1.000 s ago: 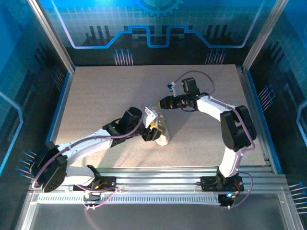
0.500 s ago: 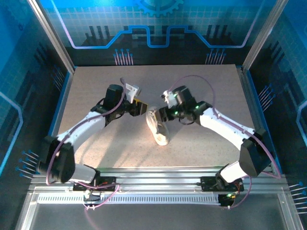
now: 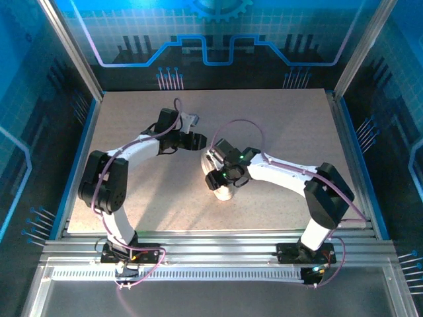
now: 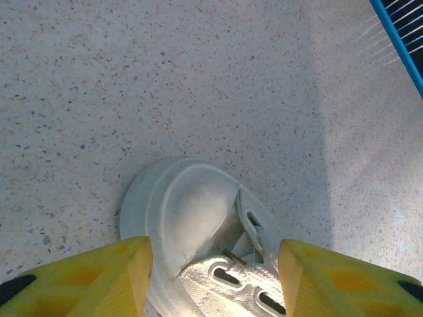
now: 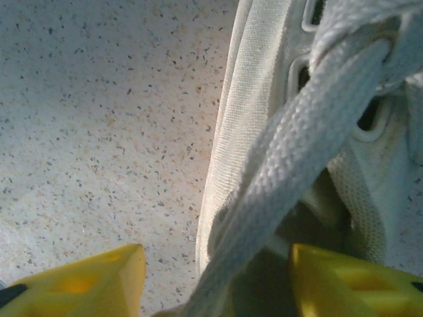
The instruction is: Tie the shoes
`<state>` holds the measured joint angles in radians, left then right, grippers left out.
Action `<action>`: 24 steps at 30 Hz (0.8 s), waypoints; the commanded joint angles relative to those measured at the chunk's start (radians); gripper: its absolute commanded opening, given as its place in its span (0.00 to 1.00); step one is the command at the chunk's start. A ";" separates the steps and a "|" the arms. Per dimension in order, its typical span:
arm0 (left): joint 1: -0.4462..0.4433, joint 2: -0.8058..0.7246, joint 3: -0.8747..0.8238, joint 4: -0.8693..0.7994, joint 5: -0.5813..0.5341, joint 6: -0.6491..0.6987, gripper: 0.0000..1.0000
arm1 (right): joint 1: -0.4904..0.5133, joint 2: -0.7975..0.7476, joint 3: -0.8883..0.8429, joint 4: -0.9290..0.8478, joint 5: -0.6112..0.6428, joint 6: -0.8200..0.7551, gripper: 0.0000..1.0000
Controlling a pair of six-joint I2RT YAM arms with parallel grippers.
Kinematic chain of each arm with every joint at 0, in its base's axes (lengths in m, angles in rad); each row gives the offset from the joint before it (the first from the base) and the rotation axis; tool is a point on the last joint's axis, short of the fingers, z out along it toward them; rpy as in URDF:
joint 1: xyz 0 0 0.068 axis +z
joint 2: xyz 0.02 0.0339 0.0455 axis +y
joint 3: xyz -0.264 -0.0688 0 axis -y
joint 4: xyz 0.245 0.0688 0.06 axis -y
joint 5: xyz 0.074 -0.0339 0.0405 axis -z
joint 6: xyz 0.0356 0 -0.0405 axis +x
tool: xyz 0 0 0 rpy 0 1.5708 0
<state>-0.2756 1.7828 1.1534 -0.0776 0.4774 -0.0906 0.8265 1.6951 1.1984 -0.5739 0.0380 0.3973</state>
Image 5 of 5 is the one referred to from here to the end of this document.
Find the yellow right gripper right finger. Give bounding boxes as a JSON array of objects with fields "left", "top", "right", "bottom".
[{"left": 288, "top": 243, "right": 423, "bottom": 317}]

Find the white sneaker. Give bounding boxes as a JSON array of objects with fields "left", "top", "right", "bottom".
[{"left": 194, "top": 0, "right": 423, "bottom": 277}]

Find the white shoelace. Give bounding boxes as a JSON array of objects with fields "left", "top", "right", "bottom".
[{"left": 154, "top": 0, "right": 423, "bottom": 317}]

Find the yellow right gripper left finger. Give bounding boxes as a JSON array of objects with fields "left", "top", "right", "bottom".
[{"left": 0, "top": 243, "right": 147, "bottom": 317}]

